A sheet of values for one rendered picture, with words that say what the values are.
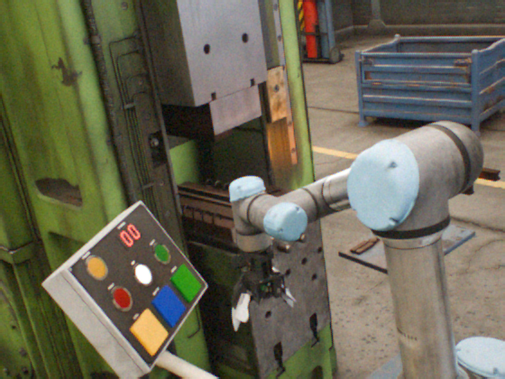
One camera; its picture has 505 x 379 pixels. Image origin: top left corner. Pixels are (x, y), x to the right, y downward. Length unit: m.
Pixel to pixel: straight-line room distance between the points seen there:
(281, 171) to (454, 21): 8.27
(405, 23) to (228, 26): 9.09
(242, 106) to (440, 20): 8.74
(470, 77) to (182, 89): 3.95
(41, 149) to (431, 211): 1.38
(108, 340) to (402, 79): 4.67
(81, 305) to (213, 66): 0.75
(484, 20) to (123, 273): 9.00
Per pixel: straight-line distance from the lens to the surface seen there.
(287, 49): 2.17
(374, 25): 11.11
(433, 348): 1.00
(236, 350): 2.09
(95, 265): 1.35
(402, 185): 0.85
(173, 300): 1.46
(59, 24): 1.61
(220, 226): 1.86
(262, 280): 1.34
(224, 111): 1.75
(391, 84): 5.78
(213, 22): 1.71
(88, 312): 1.33
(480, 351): 1.16
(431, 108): 5.64
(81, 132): 1.66
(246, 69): 1.80
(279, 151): 2.16
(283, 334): 2.06
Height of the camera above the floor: 1.75
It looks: 21 degrees down
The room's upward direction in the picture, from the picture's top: 9 degrees counter-clockwise
